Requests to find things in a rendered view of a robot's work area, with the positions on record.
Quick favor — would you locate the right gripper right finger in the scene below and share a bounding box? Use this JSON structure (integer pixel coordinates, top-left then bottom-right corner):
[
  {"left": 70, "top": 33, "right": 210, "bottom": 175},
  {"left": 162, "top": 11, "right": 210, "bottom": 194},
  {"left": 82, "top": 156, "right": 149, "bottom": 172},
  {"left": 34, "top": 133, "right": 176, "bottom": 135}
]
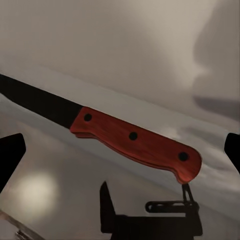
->
[{"left": 224, "top": 132, "right": 240, "bottom": 173}]

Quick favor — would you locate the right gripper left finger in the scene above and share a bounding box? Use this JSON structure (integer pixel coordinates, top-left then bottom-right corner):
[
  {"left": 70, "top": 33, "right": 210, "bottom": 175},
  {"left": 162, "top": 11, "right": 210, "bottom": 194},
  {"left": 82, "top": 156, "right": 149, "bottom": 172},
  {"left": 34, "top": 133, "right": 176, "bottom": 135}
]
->
[{"left": 0, "top": 133, "right": 26, "bottom": 193}]

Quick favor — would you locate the parer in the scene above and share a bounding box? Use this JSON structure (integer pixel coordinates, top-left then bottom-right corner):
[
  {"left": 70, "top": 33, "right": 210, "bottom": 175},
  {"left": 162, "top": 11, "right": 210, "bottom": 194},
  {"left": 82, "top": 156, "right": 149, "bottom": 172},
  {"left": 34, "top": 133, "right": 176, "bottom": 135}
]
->
[{"left": 0, "top": 74, "right": 202, "bottom": 183}]

